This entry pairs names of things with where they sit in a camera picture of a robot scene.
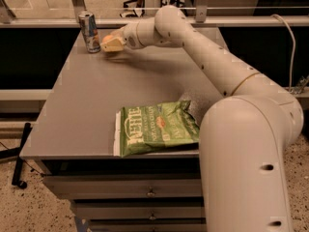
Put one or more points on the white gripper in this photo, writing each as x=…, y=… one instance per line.
x=130, y=37

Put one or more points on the green kettle chips bag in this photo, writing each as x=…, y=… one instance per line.
x=151, y=128

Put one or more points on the grey drawer cabinet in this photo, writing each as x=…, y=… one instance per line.
x=73, y=138

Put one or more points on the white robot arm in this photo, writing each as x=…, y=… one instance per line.
x=242, y=137

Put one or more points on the metal rail bracket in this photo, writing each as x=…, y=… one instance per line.
x=201, y=13

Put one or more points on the black stand leg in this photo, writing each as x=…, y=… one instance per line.
x=15, y=153

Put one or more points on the orange fruit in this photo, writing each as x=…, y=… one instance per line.
x=107, y=38

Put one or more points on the redbull can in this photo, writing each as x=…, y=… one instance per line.
x=89, y=31

